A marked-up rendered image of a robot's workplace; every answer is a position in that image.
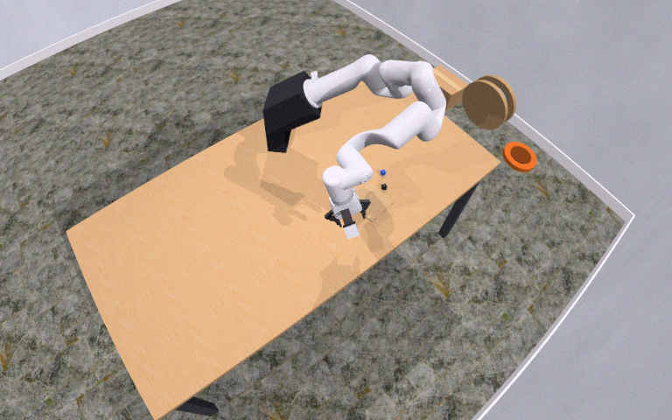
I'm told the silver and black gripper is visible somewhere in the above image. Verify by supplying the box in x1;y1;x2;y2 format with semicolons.
325;192;371;227

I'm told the tan textured square mat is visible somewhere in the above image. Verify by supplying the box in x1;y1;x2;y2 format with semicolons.
357;183;394;222

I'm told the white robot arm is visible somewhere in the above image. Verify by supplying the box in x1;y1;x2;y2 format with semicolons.
304;54;446;206

